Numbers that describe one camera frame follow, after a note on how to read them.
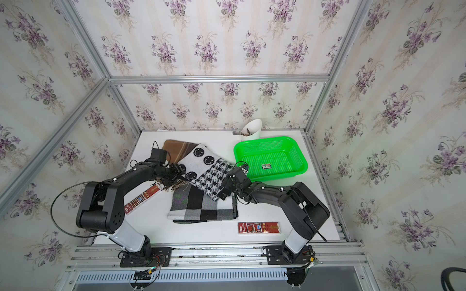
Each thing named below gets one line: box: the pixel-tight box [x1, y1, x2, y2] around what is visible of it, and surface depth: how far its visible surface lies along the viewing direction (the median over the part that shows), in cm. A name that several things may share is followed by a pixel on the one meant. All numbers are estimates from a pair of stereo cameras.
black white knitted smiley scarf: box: [177, 143, 235, 202], surface depth 95 cm
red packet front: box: [237, 221, 280, 235], surface depth 82 cm
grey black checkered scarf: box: [167, 182, 240, 225], surface depth 87 cm
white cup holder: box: [240, 118, 263, 141], surface depth 109 cm
